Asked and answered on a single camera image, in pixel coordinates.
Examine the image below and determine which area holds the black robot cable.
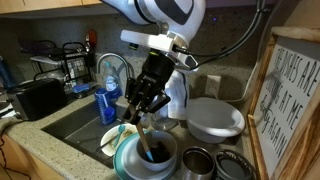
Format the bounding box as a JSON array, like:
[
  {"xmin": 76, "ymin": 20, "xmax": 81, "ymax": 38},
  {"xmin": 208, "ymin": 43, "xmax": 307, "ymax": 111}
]
[{"xmin": 174, "ymin": 0, "xmax": 268, "ymax": 63}]

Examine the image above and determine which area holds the white power cable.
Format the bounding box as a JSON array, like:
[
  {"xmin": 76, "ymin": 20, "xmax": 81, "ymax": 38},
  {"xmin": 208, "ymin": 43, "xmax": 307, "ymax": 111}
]
[{"xmin": 213, "ymin": 63, "xmax": 260, "ymax": 105}]

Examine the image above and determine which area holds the stainless steel sink basin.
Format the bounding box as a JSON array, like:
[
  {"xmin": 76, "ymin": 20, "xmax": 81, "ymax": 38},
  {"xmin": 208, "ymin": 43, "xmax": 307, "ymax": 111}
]
[{"xmin": 43, "ymin": 103, "xmax": 129, "ymax": 168}]

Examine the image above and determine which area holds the small white ceramic bowl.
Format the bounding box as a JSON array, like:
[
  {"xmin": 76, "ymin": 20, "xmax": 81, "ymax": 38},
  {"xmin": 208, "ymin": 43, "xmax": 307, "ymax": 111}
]
[{"xmin": 136, "ymin": 130, "xmax": 177, "ymax": 172}]

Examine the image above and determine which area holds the red handled utensil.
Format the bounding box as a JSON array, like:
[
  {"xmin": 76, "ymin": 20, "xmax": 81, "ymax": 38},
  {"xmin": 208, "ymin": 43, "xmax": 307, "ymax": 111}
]
[{"xmin": 85, "ymin": 29, "xmax": 97, "ymax": 52}]

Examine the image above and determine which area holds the large white mixing bowl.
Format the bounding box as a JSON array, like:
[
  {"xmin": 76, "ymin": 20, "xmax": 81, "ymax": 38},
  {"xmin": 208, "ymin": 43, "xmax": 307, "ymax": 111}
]
[{"xmin": 187, "ymin": 97, "xmax": 245, "ymax": 144}]

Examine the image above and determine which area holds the black toaster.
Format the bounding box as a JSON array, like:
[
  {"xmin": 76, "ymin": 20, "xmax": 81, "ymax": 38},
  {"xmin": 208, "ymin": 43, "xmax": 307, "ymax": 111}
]
[{"xmin": 7, "ymin": 78, "xmax": 67, "ymax": 121}]

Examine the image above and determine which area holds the wooden handled blue spatula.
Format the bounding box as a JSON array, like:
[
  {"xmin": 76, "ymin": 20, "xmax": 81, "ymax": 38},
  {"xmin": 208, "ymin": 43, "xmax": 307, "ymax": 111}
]
[{"xmin": 136, "ymin": 122, "xmax": 154, "ymax": 162}]

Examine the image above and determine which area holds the wooden lower cabinet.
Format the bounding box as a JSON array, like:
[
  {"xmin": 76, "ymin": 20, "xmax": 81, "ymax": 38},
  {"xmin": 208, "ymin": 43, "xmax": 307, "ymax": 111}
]
[{"xmin": 0, "ymin": 134, "xmax": 65, "ymax": 180}]

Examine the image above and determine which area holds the wooden upper cabinet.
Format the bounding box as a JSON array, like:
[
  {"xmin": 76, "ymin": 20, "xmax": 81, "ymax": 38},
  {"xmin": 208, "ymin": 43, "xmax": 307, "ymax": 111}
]
[{"xmin": 0, "ymin": 0, "xmax": 116, "ymax": 17}]

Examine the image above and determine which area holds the dirty white plate in sink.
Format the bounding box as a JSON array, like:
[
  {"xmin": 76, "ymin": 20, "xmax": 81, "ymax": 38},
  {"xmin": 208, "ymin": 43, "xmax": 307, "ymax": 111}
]
[{"xmin": 100, "ymin": 124, "xmax": 137, "ymax": 156}]

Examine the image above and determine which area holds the white water filter pitcher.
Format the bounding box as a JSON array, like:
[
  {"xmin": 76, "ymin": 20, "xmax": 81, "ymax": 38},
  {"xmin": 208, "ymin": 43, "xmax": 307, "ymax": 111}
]
[{"xmin": 139, "ymin": 101, "xmax": 178, "ymax": 131}]

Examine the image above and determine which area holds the white dish towel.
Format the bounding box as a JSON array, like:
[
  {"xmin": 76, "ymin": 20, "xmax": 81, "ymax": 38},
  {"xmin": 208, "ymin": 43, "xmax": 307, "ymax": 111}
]
[{"xmin": 165, "ymin": 70, "xmax": 189, "ymax": 120}]

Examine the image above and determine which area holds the white wall outlet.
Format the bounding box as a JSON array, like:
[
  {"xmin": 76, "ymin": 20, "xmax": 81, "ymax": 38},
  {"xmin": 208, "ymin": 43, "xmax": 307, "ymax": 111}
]
[{"xmin": 205, "ymin": 75, "xmax": 221, "ymax": 97}]

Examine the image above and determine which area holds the wood framed dishes sign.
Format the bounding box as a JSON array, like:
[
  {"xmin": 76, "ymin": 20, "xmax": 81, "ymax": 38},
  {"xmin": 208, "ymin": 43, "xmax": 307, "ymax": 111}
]
[{"xmin": 247, "ymin": 27, "xmax": 320, "ymax": 180}]

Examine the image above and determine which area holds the wooden cabinet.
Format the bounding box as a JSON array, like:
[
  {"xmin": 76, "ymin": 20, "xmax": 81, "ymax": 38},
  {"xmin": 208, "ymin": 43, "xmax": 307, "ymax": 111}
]
[
  {"xmin": 0, "ymin": 0, "xmax": 116, "ymax": 17},
  {"xmin": 0, "ymin": 134, "xmax": 65, "ymax": 180}
]

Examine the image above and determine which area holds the stainless steel tumbler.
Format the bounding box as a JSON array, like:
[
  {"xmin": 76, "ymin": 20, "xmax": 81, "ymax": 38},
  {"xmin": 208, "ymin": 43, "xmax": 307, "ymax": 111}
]
[{"xmin": 181, "ymin": 146, "xmax": 215, "ymax": 180}]

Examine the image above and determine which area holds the dark metal kitchen faucet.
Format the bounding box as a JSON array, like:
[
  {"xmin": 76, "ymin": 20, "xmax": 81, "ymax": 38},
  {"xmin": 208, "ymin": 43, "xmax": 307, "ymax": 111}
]
[{"xmin": 96, "ymin": 53, "xmax": 131, "ymax": 89}]

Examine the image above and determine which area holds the blue dish soap bottle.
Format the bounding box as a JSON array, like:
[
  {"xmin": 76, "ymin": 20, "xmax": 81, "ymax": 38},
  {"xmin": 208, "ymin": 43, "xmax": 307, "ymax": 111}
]
[{"xmin": 103, "ymin": 61, "xmax": 122, "ymax": 101}]

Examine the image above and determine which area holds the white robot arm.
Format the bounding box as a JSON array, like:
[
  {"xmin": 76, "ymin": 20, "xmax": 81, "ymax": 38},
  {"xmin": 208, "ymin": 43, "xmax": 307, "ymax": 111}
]
[{"xmin": 101, "ymin": 0, "xmax": 206, "ymax": 125}]

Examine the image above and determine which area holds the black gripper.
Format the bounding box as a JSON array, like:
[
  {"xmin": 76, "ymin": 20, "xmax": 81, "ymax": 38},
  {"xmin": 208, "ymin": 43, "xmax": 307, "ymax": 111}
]
[{"xmin": 123, "ymin": 53, "xmax": 175, "ymax": 126}]

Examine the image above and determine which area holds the black round tumbler lid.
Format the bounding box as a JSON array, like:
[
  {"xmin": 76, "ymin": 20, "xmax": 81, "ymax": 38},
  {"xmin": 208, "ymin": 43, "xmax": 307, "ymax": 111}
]
[{"xmin": 215, "ymin": 149, "xmax": 256, "ymax": 180}]

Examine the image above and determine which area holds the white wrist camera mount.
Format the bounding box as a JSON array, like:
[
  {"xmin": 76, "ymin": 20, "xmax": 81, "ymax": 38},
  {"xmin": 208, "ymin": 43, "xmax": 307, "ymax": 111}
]
[{"xmin": 120, "ymin": 30, "xmax": 198, "ymax": 71}]

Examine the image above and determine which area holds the blue sponge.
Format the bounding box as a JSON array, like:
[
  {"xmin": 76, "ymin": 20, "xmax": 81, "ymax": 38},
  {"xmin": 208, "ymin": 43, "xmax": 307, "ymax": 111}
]
[{"xmin": 72, "ymin": 84, "xmax": 90, "ymax": 93}]

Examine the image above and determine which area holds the black wire dish rack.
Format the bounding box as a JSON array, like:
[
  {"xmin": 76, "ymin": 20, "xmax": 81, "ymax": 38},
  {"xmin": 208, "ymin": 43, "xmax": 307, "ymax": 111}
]
[{"xmin": 18, "ymin": 38, "xmax": 95, "ymax": 98}]

